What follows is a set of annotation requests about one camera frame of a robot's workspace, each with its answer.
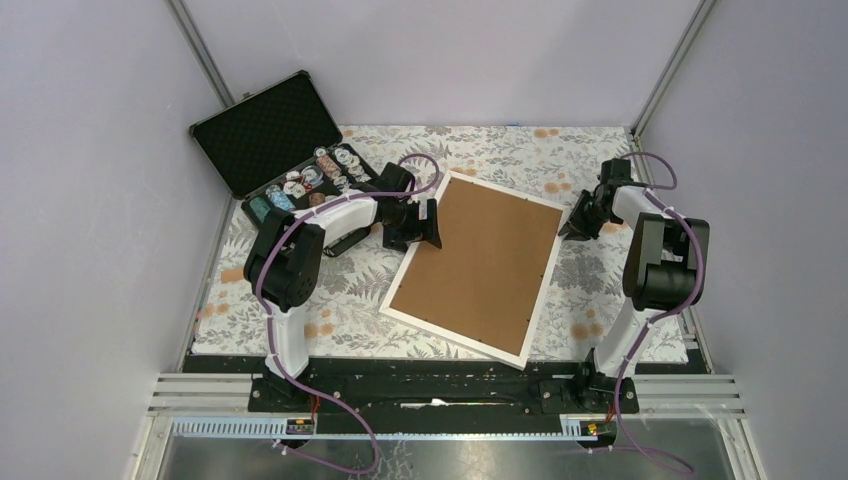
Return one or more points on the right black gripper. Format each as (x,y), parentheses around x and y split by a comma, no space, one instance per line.
(579,230)

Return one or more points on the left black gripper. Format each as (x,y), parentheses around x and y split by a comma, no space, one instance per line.
(399,240)

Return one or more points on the brown cardboard backing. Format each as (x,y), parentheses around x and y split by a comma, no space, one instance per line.
(477,265)

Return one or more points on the white picture frame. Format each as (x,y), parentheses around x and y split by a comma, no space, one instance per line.
(464,341)

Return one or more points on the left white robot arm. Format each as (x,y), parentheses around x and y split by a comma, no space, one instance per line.
(284,263)

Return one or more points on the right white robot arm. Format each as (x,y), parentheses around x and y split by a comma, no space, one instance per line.
(663,273)

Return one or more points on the floral tablecloth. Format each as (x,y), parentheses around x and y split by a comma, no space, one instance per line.
(556,164)

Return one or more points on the black poker chip case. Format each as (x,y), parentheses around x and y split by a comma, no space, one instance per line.
(281,148)

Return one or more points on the brown tape piece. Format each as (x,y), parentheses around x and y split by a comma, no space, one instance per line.
(232,276)

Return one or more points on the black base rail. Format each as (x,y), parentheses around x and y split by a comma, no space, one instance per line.
(442,397)

